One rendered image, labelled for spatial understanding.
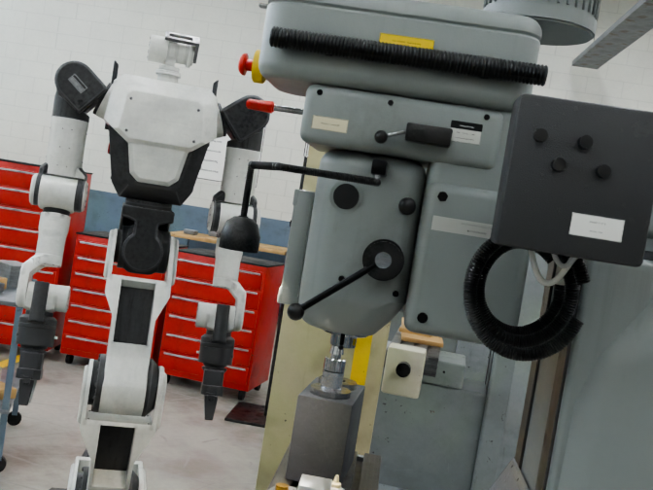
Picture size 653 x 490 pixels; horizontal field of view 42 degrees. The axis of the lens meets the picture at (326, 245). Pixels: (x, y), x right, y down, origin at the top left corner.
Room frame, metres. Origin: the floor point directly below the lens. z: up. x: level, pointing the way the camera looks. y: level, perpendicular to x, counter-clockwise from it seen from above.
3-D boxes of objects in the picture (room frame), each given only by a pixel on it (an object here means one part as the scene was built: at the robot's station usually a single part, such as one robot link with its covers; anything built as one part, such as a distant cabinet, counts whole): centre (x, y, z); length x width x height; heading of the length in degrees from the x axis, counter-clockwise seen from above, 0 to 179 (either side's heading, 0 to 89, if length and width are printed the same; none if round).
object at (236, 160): (2.23, 0.25, 1.52); 0.13 x 0.12 x 0.22; 103
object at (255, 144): (2.25, 0.26, 1.70); 0.12 x 0.09 x 0.14; 14
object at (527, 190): (1.18, -0.33, 1.62); 0.20 x 0.09 x 0.21; 85
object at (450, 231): (1.52, -0.25, 1.47); 0.24 x 0.19 x 0.26; 175
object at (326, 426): (1.89, -0.07, 1.03); 0.22 x 0.12 x 0.20; 171
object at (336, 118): (1.54, -0.10, 1.68); 0.34 x 0.24 x 0.10; 85
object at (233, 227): (1.53, 0.16, 1.46); 0.07 x 0.07 x 0.06
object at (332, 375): (1.84, -0.06, 1.16); 0.05 x 0.05 x 0.06
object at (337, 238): (1.54, -0.06, 1.47); 0.21 x 0.19 x 0.32; 175
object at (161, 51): (2.16, 0.47, 1.84); 0.10 x 0.07 x 0.09; 104
